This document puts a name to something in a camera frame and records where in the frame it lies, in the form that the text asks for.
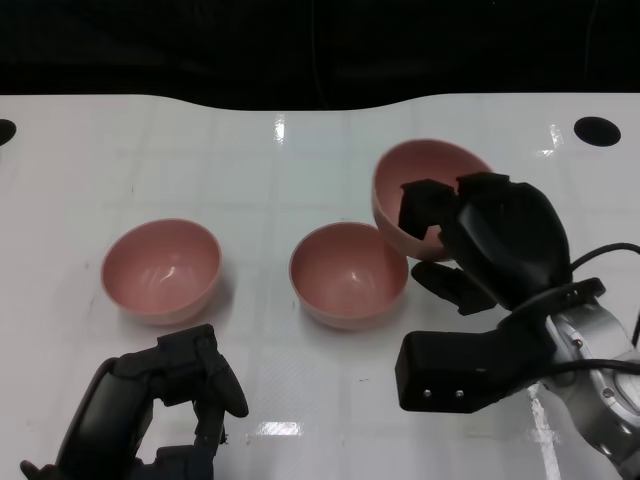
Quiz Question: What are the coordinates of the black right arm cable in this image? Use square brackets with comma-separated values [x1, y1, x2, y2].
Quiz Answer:
[547, 242, 640, 376]

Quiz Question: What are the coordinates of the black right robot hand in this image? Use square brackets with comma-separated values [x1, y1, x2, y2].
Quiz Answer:
[398, 172, 572, 317]

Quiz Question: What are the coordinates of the pink plastic bowl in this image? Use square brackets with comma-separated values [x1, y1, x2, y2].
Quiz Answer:
[371, 138, 496, 262]
[288, 222, 410, 332]
[101, 217, 223, 329]

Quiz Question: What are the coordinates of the black backdrop cloth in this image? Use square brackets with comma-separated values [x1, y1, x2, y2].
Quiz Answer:
[0, 0, 640, 112]

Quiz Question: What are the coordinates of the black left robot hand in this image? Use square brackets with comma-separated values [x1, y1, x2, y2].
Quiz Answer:
[19, 323, 250, 480]

